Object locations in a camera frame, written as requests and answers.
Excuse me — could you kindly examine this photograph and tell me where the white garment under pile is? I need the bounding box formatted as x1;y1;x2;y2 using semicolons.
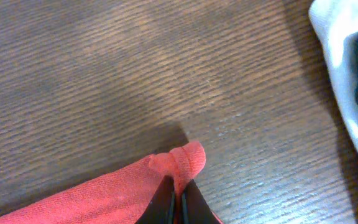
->
308;0;358;153

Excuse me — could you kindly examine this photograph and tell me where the red orange t-shirt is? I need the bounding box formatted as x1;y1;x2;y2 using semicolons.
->
0;141;206;224

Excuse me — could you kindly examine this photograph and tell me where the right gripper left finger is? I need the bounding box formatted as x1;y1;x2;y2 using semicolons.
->
135;175;175;224

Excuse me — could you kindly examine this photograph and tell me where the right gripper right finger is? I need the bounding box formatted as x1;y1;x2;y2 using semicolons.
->
181;180;221;224

